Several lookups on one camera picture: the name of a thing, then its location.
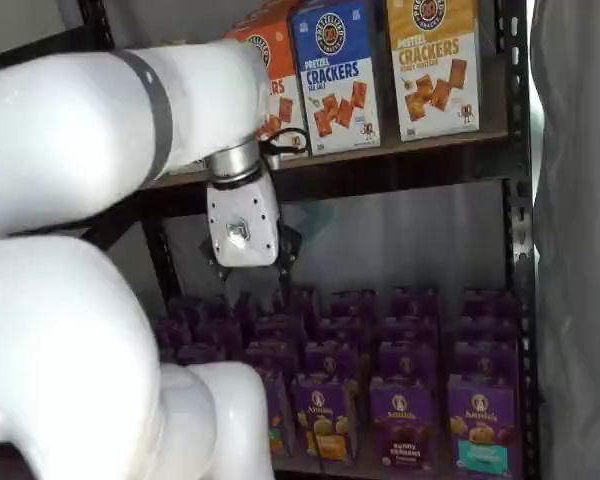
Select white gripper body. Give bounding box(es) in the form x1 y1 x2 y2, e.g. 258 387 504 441
205 168 282 269

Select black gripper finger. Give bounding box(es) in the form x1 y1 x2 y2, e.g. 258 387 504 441
198 236 237 284
277 223 304 306

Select purple Annie's snack box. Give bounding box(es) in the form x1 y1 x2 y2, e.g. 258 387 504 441
243 341 302 381
379 314 439 349
451 314 520 347
316 316 372 349
329 289 377 324
251 314 307 349
389 286 439 321
461 286 522 321
271 286 317 321
168 296 232 327
194 319 245 352
153 318 195 362
176 341 227 367

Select purple box orange honey patch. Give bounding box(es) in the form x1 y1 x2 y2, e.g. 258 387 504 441
290 374 360 467
303 341 362 384

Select brown shelf board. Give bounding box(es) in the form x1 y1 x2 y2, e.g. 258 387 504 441
144 130 510 189

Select orange pretzel crackers box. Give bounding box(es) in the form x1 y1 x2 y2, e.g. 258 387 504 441
222 0 310 162

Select purple box brown patch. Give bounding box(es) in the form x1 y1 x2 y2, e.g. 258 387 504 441
377 341 438 386
368 377 440 472

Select purple box orange green patch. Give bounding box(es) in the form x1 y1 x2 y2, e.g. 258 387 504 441
258 368 297 459

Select blue pretzel crackers box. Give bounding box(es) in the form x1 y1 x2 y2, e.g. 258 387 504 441
286 0 382 157

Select yellow pretzel crackers box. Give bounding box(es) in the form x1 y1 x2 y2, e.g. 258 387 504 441
385 0 482 143

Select purple box teal patch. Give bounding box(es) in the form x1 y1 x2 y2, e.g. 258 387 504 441
446 379 525 477
451 339 522 389

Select black metal shelf rack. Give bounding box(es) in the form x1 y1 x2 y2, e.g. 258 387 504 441
0 0 537 480

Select grey fabric curtain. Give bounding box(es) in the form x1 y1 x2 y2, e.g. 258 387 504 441
528 0 600 480

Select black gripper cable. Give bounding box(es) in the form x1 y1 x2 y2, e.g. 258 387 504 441
258 127 312 170

